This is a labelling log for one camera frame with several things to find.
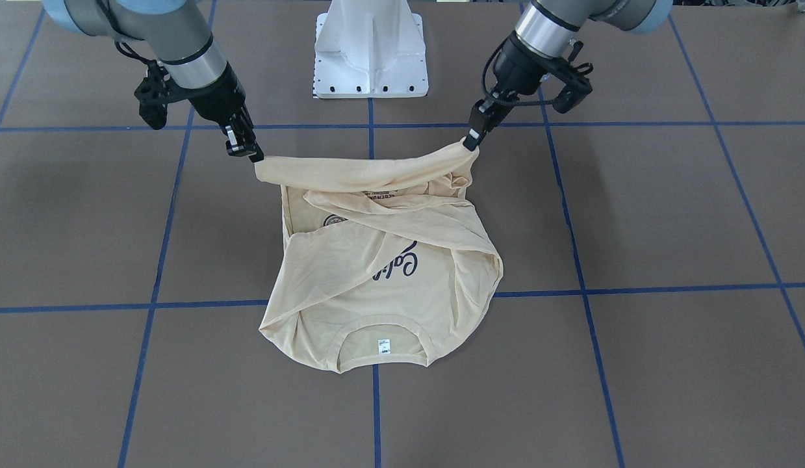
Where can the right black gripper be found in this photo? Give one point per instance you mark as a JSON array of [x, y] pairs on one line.
[[215, 95]]

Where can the cream yellow long-sleeve shirt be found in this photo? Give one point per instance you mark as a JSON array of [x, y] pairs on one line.
[[384, 261]]

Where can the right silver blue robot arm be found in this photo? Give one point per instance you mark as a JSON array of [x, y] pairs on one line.
[[182, 59]]

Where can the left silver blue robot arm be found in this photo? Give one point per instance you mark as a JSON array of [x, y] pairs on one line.
[[547, 26]]

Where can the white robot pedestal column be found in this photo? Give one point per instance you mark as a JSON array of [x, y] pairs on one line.
[[370, 49]]

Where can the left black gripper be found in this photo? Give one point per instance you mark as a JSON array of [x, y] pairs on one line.
[[514, 70]]

